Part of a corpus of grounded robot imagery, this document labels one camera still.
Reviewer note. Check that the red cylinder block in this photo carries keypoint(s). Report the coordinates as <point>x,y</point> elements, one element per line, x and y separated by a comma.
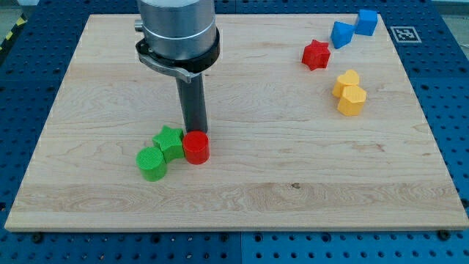
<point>196,146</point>

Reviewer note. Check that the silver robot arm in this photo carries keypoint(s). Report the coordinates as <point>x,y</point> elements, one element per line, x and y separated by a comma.
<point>180,37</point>

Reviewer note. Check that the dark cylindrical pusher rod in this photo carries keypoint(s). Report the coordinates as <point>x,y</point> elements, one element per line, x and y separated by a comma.
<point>193,104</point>

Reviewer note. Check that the green star block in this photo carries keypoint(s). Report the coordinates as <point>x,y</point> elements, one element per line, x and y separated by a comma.
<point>169,141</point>

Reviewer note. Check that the wooden board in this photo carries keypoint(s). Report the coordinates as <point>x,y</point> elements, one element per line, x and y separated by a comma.
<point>282,157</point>

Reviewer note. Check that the green cylinder block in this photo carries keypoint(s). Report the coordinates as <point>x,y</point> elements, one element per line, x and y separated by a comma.
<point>151,164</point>

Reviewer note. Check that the red star block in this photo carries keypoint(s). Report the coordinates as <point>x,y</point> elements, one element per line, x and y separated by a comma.
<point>316,55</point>

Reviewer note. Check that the yellow hexagon block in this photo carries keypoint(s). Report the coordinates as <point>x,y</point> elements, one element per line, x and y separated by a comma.
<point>352,100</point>

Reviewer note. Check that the yellow heart block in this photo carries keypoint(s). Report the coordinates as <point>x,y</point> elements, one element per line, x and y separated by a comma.
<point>349,78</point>

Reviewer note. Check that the blue triangular block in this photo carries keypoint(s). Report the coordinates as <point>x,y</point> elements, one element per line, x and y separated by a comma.
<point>341,34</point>

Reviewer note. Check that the blue cube block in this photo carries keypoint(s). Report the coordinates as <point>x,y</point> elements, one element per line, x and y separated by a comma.
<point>366,22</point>

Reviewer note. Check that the black white fiducial marker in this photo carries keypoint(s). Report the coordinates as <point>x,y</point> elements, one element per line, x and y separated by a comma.
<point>405,34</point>

